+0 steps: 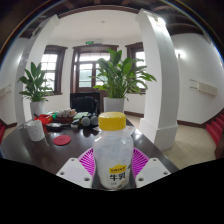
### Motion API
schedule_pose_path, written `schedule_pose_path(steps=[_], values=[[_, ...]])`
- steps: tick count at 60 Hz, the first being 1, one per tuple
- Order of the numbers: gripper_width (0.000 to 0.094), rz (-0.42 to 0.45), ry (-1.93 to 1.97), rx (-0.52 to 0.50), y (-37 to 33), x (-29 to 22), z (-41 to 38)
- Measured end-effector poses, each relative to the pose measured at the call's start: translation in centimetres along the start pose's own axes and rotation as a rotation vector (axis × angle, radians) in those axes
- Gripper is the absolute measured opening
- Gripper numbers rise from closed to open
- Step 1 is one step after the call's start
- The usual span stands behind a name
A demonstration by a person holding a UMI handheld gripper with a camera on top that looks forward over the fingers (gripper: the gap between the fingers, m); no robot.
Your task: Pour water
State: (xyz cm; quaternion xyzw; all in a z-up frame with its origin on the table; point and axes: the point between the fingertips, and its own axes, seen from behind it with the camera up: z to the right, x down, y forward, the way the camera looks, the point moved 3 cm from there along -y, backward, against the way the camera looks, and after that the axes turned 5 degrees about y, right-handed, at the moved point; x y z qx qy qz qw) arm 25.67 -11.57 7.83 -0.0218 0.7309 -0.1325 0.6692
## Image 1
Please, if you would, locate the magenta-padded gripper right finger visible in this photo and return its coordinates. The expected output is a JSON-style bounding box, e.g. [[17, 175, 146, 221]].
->
[[132, 147, 172, 189]]

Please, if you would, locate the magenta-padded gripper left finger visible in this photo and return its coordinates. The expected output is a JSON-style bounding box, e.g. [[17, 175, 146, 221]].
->
[[55, 147, 98, 189]]

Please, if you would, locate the yellow-capped clear plastic bottle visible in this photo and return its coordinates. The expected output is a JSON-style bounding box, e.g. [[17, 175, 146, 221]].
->
[[92, 111, 135, 191]]

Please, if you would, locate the flat round red coaster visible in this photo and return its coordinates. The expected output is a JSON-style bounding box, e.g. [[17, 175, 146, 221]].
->
[[52, 134, 72, 147]]

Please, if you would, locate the flat black case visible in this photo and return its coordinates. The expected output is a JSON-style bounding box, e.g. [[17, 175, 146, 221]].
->
[[45, 122, 73, 132]]

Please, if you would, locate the white speckled cup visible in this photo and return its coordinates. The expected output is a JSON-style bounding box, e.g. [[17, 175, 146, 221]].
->
[[25, 119, 46, 143]]

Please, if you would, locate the black office chair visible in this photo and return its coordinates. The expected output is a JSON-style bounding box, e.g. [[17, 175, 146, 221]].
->
[[69, 92, 101, 116]]

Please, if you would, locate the green plant in white pot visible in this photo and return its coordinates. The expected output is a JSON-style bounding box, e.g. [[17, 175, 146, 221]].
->
[[17, 61, 54, 118], [93, 48, 158, 114]]

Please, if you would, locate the brown wooden glazed door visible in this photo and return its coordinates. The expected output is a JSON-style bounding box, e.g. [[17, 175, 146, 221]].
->
[[70, 44, 119, 94]]

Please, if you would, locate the brown-framed window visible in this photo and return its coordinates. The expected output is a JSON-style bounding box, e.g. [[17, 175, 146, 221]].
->
[[39, 45, 68, 96], [125, 42, 148, 94]]

